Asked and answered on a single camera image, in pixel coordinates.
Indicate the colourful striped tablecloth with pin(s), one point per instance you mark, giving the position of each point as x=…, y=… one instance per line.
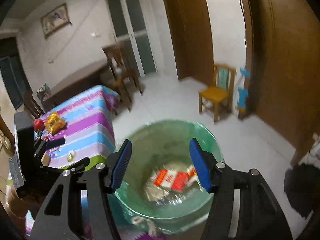
x=88, y=131

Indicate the dark window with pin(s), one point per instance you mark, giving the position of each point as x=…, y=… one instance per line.
x=13, y=75

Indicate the red apple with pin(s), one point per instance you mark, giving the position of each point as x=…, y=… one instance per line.
x=38, y=125

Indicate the dark wooden dining table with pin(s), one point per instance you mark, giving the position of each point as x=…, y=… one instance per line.
x=75, y=83

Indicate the brown wooden door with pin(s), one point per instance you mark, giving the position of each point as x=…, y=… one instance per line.
x=191, y=36
x=283, y=50

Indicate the left human hand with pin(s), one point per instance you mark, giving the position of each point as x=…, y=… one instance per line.
x=18, y=207

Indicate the framed wall picture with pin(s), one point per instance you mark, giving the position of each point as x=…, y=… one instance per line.
x=55, y=20

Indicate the yellow snack wrapper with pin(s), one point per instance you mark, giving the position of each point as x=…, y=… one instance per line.
x=54, y=123

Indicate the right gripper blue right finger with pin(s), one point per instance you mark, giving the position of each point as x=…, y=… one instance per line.
x=205, y=166

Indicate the green lined trash bin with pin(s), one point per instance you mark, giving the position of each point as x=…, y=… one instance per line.
x=160, y=191

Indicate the brown wooden door right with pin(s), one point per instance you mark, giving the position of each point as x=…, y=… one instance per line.
x=283, y=50

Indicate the glass balcony door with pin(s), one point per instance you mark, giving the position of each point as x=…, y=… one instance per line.
x=129, y=27

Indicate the blue tape cable strip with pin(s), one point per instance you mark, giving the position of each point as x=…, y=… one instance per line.
x=242, y=93

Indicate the brown wooden door middle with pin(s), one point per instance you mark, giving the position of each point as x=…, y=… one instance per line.
x=191, y=36

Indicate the black bag on floor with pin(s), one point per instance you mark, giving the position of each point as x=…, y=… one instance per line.
x=301, y=185

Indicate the red white cigarette box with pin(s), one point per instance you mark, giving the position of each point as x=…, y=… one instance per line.
x=171, y=180

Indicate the dark wooden dining chair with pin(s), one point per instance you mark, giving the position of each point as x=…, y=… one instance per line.
x=121, y=69

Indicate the small yellow wooden chair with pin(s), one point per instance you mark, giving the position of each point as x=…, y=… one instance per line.
x=220, y=94

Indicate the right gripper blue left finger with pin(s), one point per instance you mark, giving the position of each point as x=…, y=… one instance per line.
x=116, y=164

